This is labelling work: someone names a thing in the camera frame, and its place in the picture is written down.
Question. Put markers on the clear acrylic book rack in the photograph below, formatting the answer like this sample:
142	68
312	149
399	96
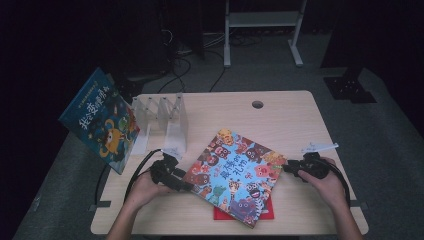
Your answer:
175	130

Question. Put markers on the dark stand with base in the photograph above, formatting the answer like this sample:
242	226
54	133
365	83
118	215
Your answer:
133	86

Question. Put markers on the black stand with floor plate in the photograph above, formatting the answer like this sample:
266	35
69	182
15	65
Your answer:
350	88

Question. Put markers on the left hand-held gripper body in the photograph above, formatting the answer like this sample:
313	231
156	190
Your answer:
163	171

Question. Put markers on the red picture book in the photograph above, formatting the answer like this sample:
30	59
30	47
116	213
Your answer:
267	213

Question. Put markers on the blue monster picture book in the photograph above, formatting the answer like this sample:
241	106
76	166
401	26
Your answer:
100	120

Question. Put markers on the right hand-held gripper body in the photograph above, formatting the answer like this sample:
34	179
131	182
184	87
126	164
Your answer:
315	166

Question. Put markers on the person's right hand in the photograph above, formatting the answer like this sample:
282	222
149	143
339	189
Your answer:
330	190

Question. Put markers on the colourful animal picture book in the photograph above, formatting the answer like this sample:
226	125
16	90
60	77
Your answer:
233	173

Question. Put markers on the white metal stand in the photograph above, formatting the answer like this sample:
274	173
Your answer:
263	18

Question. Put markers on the person's left hand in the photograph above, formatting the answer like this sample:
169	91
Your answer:
143	191

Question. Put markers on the black tape piece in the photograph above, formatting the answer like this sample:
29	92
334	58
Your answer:
100	205
360	204

